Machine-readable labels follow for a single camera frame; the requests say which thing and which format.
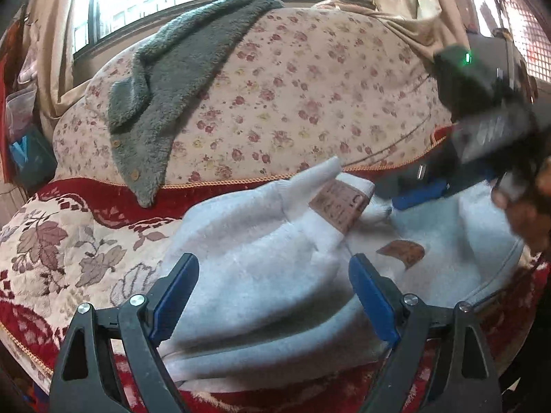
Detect light grey fleece pants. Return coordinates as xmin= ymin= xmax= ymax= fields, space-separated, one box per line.
xmin=159 ymin=158 xmax=524 ymax=392

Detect person's right hand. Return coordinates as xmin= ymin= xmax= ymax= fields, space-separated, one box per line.
xmin=490 ymin=154 xmax=551 ymax=255

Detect cream floral quilt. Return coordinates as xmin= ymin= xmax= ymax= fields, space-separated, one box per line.
xmin=51 ymin=0 xmax=455 ymax=190

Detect grey-green fleece jacket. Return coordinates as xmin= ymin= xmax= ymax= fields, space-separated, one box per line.
xmin=106 ymin=0 xmax=282 ymax=208

